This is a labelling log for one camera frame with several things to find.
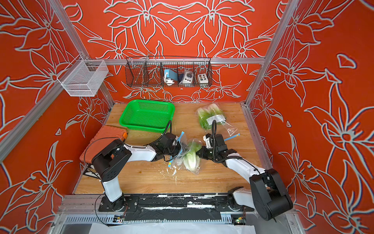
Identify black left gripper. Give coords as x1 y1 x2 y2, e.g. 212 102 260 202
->
164 142 192 160

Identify clear zip-top bag blue seal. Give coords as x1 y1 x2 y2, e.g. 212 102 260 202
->
168 132 202 175

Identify green chinese cabbage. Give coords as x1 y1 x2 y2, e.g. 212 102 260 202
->
183 141 202 174

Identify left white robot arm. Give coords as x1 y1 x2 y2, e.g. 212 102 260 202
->
90 133 182 212

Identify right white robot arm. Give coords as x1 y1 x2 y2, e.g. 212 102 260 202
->
196 146 293 221

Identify green perforated plastic basket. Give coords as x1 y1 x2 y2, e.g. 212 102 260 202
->
119 99 175 133

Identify orange plastic tool case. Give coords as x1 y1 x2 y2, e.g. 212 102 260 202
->
79 125 127 164

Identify white round-dial device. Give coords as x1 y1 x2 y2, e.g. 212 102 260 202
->
181 70 194 84

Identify white button box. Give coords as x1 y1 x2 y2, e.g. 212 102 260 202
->
197 73 209 84

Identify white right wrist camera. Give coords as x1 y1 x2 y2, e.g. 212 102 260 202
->
203 134 215 149

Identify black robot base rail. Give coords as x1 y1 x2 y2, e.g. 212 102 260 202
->
98 193 254 223

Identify blue box with white cable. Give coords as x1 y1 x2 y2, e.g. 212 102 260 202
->
164 69 178 86

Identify black wire wall basket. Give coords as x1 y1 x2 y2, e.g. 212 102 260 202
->
125 57 213 88

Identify white mesh wall basket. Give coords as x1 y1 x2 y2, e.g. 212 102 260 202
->
57 60 109 97

